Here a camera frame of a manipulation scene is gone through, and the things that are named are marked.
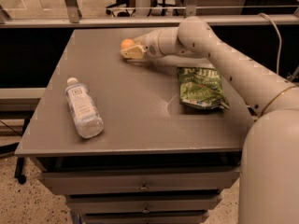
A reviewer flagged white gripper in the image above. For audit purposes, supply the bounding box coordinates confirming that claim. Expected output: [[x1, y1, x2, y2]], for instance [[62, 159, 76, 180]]
[[121, 30, 162, 59]]

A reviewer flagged orange fruit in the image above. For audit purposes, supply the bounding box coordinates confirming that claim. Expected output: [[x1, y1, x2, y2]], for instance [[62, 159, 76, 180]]
[[121, 39, 135, 49]]

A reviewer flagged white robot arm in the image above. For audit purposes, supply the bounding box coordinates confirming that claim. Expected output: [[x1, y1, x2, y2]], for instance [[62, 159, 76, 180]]
[[121, 17, 299, 224]]

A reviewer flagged black office chair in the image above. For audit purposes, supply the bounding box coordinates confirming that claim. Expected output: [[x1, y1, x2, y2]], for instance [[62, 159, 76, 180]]
[[106, 0, 132, 17]]

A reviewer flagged grey metal railing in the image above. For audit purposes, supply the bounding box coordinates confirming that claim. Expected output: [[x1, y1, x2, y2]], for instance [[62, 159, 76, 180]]
[[0, 0, 299, 28]]

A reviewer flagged green chip bag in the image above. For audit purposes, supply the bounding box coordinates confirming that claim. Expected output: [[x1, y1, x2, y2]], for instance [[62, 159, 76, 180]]
[[177, 67, 230, 110]]

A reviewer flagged clear plastic water bottle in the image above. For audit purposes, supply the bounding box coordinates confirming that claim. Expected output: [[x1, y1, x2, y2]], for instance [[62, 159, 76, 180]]
[[65, 77, 104, 139]]

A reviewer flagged grey drawer cabinet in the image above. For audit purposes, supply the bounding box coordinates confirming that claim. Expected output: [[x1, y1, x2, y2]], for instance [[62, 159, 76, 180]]
[[16, 29, 253, 224]]

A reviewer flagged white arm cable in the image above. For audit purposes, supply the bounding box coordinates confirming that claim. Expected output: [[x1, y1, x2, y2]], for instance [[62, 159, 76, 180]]
[[258, 12, 283, 77]]

